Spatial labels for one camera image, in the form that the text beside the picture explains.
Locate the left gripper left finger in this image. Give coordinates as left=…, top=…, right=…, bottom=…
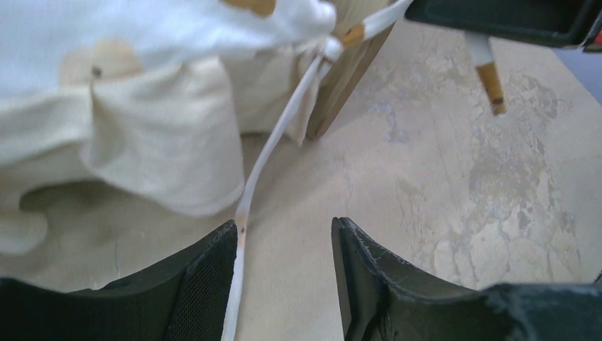
left=1, top=220, right=237, bottom=340

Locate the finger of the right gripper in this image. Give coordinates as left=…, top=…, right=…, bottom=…
left=405, top=0, right=601, bottom=48

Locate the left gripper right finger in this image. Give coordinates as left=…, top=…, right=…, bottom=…
left=332, top=217, right=601, bottom=340

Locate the bear print white cushion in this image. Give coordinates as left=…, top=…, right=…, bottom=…
left=0, top=0, right=508, bottom=341

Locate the wooden pet bed frame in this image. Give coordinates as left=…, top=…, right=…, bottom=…
left=306, top=0, right=392, bottom=141

